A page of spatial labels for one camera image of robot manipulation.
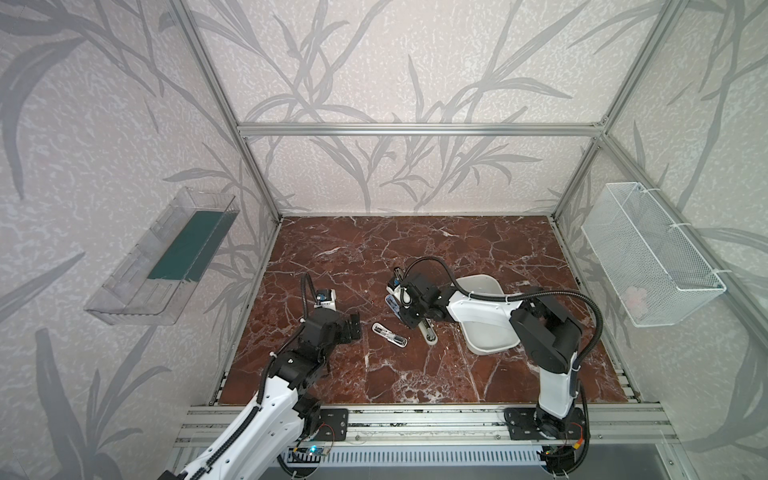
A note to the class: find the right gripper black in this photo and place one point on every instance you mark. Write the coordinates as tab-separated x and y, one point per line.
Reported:
405	306

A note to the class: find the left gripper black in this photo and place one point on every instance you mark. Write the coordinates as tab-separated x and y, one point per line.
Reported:
350	327

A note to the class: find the blue staple remover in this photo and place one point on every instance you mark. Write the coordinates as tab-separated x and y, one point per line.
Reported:
393	304

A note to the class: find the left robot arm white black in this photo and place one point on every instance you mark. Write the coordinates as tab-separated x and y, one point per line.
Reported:
281	412

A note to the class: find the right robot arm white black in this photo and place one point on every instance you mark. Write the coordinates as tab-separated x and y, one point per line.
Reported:
551	337

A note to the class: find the white plastic tray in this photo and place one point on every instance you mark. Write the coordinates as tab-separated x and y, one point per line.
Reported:
485	325

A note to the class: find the green circuit board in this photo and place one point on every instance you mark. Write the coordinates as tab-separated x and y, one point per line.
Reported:
312	453

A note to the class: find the pink item in basket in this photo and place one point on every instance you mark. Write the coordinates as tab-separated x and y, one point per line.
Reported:
634	300

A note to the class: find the clear plastic wall bin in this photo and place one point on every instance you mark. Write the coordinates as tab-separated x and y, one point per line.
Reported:
153	284

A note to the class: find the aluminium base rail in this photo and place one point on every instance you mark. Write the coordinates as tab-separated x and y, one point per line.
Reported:
462	424

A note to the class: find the white wire mesh basket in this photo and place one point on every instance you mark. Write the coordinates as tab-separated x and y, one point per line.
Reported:
639	244

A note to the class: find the aluminium cage frame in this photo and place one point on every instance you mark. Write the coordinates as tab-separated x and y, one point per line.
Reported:
691	116

